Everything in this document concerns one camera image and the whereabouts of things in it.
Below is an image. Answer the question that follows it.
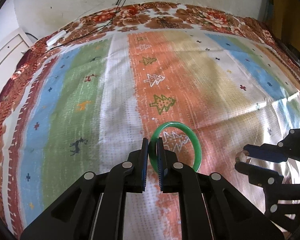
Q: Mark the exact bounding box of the floral brown bed blanket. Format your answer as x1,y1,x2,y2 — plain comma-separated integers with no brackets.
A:
0,0,300,221

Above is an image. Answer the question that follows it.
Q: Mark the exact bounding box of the white charger on bed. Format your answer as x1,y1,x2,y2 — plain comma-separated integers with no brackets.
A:
46,30,66,47

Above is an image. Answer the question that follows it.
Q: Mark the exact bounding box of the black power cable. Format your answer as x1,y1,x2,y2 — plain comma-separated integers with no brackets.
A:
25,0,139,53

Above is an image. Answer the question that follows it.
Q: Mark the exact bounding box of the green jade bangle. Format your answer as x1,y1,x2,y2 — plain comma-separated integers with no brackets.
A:
148,121,202,172

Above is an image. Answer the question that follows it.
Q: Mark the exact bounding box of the white wooden headboard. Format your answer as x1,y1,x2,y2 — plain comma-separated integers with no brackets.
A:
0,27,35,78

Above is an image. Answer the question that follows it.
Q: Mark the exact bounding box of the small copper ring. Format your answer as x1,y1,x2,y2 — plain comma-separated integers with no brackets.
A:
235,151,251,164

